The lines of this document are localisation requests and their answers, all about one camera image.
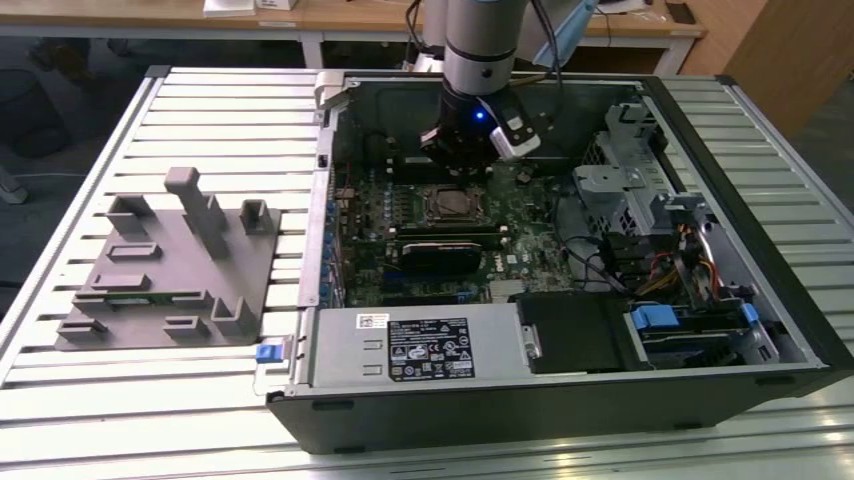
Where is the grey stand foot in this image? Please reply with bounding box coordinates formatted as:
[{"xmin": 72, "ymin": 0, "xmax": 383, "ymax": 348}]
[{"xmin": 0, "ymin": 164, "xmax": 29, "ymax": 205}]

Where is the black plastic holder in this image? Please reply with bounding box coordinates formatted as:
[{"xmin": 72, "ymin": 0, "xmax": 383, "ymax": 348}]
[{"xmin": 599, "ymin": 232, "xmax": 661, "ymax": 276}]

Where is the grey parts rack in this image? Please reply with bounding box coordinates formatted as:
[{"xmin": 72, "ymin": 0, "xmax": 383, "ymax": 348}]
[{"xmin": 52, "ymin": 166, "xmax": 285, "ymax": 351}]

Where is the grey plastic drive bracket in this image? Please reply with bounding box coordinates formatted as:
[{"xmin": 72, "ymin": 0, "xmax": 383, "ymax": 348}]
[{"xmin": 649, "ymin": 192, "xmax": 721, "ymax": 241}]

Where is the wooden cabinet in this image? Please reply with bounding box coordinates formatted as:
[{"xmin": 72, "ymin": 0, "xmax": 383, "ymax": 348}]
[{"xmin": 679, "ymin": 0, "xmax": 854, "ymax": 141}]

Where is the green motherboard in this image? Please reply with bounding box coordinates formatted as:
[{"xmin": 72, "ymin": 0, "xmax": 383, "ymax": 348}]
[{"xmin": 325, "ymin": 162, "xmax": 581, "ymax": 309}]

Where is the silver power supply unit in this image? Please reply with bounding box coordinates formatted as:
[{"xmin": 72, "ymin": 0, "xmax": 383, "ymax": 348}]
[{"xmin": 292, "ymin": 305, "xmax": 535, "ymax": 391}]

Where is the grey plastic case latch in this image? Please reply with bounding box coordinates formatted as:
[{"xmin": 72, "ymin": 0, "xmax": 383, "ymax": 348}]
[{"xmin": 312, "ymin": 69, "xmax": 349, "ymax": 109}]

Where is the black graphics card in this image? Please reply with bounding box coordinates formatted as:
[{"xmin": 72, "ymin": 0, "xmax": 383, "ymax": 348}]
[{"xmin": 396, "ymin": 240, "xmax": 484, "ymax": 275}]

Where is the coloured wire bundle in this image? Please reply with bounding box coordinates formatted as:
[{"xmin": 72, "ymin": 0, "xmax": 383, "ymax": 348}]
[{"xmin": 639, "ymin": 222, "xmax": 728, "ymax": 304}]

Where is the black plastic shroud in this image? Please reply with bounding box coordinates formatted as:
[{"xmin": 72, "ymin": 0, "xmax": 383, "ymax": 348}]
[{"xmin": 516, "ymin": 292, "xmax": 635, "ymax": 376}]

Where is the black open PC case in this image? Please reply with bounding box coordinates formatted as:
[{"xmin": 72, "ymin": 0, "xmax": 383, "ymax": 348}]
[{"xmin": 264, "ymin": 69, "xmax": 854, "ymax": 456}]

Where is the metal socket cover frame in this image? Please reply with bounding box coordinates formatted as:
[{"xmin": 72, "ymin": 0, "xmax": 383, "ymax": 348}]
[{"xmin": 420, "ymin": 187, "xmax": 492, "ymax": 222}]

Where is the green RAM stick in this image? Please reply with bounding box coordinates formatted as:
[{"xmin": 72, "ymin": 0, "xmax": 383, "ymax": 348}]
[
  {"xmin": 399, "ymin": 235, "xmax": 505, "ymax": 250},
  {"xmin": 98, "ymin": 293, "xmax": 181, "ymax": 307}
]

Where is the blue disk carrier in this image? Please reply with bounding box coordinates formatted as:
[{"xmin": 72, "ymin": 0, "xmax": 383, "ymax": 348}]
[{"xmin": 625, "ymin": 299, "xmax": 761, "ymax": 361}]

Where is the CPU socket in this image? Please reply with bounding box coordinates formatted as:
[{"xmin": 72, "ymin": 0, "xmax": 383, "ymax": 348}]
[{"xmin": 412, "ymin": 183, "xmax": 496, "ymax": 226}]

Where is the wooden desk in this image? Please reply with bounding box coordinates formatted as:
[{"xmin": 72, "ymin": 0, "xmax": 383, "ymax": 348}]
[{"xmin": 0, "ymin": 0, "xmax": 708, "ymax": 76}]

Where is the silver metal drive cage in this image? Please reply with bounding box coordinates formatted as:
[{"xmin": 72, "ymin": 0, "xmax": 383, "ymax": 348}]
[{"xmin": 569, "ymin": 97, "xmax": 675, "ymax": 239}]

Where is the large white box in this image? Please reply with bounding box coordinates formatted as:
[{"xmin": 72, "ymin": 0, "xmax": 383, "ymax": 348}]
[{"xmin": 202, "ymin": 0, "xmax": 256, "ymax": 19}]

